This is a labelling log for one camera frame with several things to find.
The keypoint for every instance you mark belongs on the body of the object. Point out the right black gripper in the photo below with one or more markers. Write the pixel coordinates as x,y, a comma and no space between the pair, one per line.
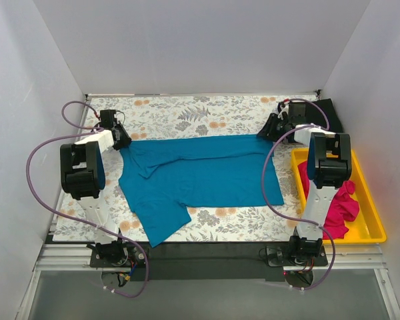
271,126

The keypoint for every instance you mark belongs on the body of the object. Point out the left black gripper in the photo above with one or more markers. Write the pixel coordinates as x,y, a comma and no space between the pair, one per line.
122,138

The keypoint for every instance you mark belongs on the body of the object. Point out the teal blue t shirt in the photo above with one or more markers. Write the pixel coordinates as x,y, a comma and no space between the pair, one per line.
161,179

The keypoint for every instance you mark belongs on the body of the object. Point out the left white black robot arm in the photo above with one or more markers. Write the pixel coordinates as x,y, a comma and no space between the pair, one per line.
82,169

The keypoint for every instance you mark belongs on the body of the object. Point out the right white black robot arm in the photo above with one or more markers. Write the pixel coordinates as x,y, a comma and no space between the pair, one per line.
328,167

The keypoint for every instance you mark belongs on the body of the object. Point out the floral patterned table mat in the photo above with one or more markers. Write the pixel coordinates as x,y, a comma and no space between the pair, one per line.
181,117

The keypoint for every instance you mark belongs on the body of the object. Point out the folded black t shirt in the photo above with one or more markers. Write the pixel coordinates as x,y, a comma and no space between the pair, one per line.
330,113

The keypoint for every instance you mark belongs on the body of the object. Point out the magenta pink t shirt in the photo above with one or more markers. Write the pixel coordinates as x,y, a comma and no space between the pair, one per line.
343,208

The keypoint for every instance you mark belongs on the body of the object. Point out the yellow plastic tray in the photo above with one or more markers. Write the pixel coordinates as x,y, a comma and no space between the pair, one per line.
367,228

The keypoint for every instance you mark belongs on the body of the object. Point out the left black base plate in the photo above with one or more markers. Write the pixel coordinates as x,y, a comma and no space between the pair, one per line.
116,254

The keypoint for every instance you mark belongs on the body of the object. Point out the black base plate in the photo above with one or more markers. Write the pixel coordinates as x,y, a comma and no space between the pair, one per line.
281,254
116,254

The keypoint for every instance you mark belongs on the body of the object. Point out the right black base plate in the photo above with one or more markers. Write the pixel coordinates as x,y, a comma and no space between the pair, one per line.
281,254

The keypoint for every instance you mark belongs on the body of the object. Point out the aluminium frame rail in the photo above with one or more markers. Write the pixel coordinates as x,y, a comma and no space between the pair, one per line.
76,257

